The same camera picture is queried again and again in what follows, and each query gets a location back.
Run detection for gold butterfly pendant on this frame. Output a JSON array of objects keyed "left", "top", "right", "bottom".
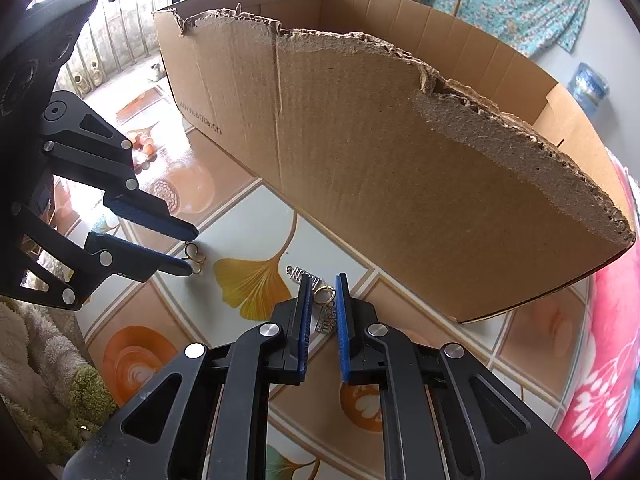
[{"left": 183, "top": 242, "right": 207, "bottom": 275}]

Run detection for brown cardboard box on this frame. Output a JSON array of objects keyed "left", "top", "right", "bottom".
[{"left": 154, "top": 0, "right": 636, "bottom": 323}]

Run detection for white fluffy blanket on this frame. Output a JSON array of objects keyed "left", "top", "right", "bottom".
[{"left": 0, "top": 299, "right": 97, "bottom": 461}]

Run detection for blue water jug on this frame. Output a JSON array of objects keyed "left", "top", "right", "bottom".
[{"left": 567, "top": 63, "right": 610, "bottom": 119}]

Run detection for pink orange bead bracelet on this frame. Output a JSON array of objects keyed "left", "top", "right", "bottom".
[{"left": 121, "top": 129, "right": 158, "bottom": 174}]

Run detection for gold rhinestone earrings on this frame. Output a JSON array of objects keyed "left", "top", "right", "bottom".
[{"left": 285, "top": 266, "right": 336, "bottom": 335}]

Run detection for pink floral blanket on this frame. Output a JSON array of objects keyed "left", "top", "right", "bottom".
[{"left": 556, "top": 159, "right": 640, "bottom": 478}]

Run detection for green knitted cloth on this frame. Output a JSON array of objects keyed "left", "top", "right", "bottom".
[{"left": 1, "top": 364, "right": 117, "bottom": 466}]

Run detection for ginkgo pattern tablecloth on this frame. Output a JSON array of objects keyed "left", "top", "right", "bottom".
[{"left": 49, "top": 54, "right": 597, "bottom": 480}]

